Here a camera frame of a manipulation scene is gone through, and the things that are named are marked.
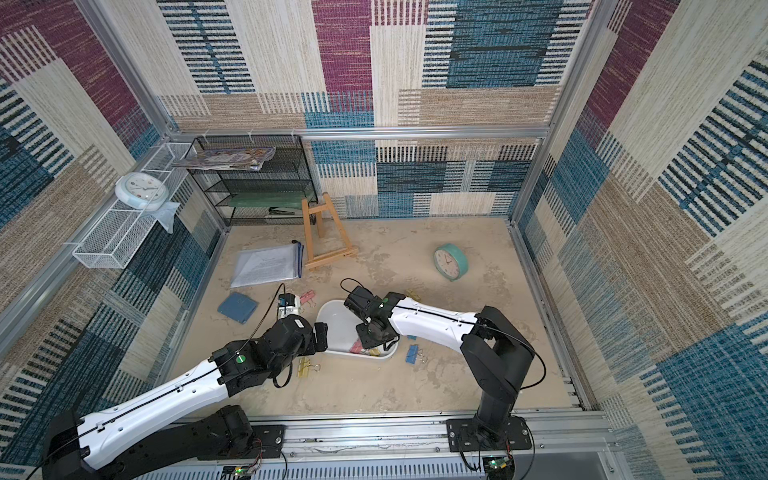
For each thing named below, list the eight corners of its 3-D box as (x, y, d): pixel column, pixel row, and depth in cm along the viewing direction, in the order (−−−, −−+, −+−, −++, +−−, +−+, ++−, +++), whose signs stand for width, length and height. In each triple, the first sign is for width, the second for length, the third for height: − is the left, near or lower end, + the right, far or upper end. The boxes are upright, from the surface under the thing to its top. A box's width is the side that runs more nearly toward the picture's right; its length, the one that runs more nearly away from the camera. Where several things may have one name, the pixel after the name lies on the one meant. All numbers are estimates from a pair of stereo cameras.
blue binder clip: (405, 364, 88) (405, 361, 86) (405, 347, 91) (405, 344, 89) (426, 364, 88) (427, 361, 86) (425, 347, 91) (426, 344, 89)
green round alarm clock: (455, 286, 103) (461, 266, 94) (430, 266, 108) (434, 245, 100) (468, 274, 106) (475, 254, 97) (443, 256, 111) (448, 234, 103)
